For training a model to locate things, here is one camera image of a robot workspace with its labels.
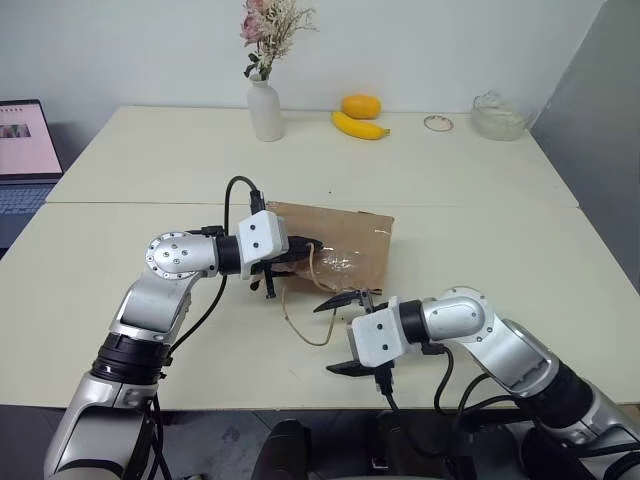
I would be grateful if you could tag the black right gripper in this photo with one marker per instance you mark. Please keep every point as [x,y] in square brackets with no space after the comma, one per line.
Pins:
[371,302]

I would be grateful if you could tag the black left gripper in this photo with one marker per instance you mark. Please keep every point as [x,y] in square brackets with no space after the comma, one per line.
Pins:
[280,261]

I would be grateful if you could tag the brown paper bag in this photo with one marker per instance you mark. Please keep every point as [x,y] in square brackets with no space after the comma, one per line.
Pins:
[350,235]

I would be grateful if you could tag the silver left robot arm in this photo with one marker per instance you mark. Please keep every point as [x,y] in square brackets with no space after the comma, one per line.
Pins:
[170,255]

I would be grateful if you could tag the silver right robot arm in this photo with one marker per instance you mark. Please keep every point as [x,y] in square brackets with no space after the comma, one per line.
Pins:
[460,315]

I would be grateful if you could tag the dark rounded shape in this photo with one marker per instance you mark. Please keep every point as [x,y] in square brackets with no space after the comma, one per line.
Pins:
[282,450]

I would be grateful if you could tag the yellow banana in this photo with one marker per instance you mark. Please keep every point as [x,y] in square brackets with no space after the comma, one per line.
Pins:
[357,127]

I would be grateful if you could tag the white ceramic vase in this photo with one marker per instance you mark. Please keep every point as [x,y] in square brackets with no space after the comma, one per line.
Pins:
[265,112]

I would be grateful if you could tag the orange fruit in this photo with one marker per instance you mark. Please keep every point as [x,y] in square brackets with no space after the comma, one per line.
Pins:
[361,106]

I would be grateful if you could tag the dried pink flower bouquet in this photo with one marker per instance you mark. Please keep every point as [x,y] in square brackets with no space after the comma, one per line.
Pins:
[272,30]

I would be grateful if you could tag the clear glass bowl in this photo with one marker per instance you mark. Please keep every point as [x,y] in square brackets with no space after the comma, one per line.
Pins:
[500,120]

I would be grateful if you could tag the open grey laptop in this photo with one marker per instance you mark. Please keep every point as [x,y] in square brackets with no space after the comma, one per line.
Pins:
[25,145]

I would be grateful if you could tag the grey partition panel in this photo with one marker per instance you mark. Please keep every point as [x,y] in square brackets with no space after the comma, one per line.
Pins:
[595,150]

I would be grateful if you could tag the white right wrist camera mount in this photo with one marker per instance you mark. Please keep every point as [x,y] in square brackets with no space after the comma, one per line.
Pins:
[375,335]

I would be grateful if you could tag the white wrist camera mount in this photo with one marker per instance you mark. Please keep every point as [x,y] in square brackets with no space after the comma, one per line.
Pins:
[375,335]
[260,235]

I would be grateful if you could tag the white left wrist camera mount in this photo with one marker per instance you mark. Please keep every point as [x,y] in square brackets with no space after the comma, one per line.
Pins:
[260,235]

